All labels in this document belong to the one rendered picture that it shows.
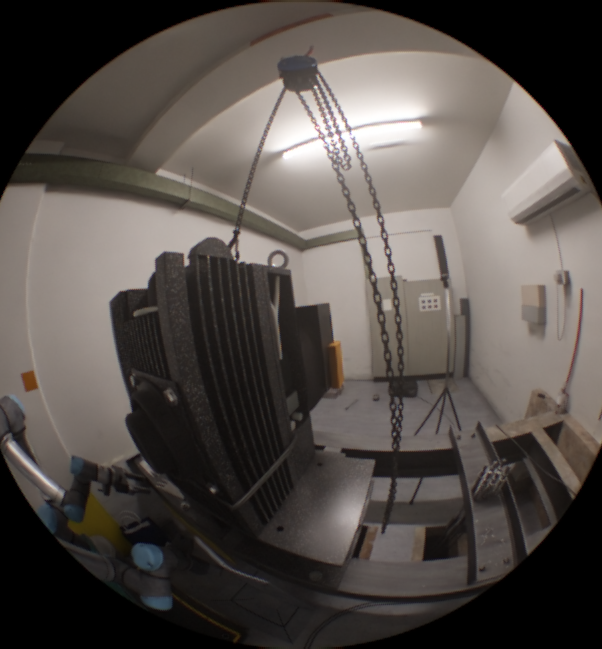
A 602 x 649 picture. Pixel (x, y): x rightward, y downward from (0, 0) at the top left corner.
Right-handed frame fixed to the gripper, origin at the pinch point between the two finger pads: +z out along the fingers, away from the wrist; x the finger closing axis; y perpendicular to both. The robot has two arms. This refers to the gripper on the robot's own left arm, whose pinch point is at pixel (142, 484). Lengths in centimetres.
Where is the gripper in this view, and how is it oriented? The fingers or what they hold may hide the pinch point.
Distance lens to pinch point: 100.9
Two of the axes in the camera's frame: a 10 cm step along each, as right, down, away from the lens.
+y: 2.8, -8.4, 4.6
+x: -8.4, 0.2, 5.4
